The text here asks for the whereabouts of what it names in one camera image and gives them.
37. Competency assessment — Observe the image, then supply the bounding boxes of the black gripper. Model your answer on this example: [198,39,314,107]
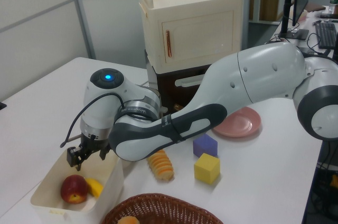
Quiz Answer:
[67,135,112,172]

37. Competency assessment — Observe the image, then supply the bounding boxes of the yellow banana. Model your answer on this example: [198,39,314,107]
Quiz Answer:
[84,178,104,199]

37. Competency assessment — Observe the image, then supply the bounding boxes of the white plastic container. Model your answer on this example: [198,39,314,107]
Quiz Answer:
[30,146,125,223]

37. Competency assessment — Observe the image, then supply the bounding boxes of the orange fruit in basket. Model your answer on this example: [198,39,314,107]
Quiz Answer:
[117,216,140,224]

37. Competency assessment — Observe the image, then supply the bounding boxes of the red apple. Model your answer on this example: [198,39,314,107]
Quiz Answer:
[60,174,88,204]

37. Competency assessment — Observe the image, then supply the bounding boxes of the striped orange bread loaf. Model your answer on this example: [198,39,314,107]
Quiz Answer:
[146,149,175,182]

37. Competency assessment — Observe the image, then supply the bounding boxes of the brown wicker basket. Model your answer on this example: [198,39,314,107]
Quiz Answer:
[102,193,224,224]

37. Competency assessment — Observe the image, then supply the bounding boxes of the brown drawer unit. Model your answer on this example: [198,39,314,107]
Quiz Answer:
[144,49,212,110]

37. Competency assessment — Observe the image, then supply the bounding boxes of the purple foam cube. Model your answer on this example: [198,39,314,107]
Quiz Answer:
[192,133,219,158]

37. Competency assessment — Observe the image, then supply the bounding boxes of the yellow foam cube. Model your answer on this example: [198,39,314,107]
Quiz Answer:
[194,153,221,184]

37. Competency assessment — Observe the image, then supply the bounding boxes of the pink plate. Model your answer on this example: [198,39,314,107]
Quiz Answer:
[212,107,262,138]

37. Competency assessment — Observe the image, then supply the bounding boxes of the cream plastic cabinet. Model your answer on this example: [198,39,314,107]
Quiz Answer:
[138,0,244,74]

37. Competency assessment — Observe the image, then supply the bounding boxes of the black monitor stand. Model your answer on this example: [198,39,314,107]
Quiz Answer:
[278,0,309,40]

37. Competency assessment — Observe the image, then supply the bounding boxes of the black keyboard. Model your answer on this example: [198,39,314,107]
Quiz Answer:
[315,22,338,50]

